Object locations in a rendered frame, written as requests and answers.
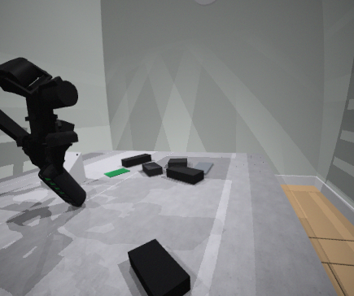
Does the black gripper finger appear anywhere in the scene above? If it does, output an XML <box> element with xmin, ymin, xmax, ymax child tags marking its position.
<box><xmin>22</xmin><ymin>145</ymin><xmax>47</xmax><ymax>169</ymax></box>
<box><xmin>44</xmin><ymin>143</ymin><xmax>72</xmax><ymax>174</ymax></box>

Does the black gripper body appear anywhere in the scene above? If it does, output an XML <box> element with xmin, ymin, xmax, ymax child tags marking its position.
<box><xmin>16</xmin><ymin>110</ymin><xmax>79</xmax><ymax>147</ymax></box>

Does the dark grey switch panel with green rocker switches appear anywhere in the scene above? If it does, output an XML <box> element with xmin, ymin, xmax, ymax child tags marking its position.
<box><xmin>38</xmin><ymin>163</ymin><xmax>86</xmax><ymax>207</ymax></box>

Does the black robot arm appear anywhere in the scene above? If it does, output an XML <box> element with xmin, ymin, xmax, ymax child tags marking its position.
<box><xmin>0</xmin><ymin>57</ymin><xmax>78</xmax><ymax>141</ymax></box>

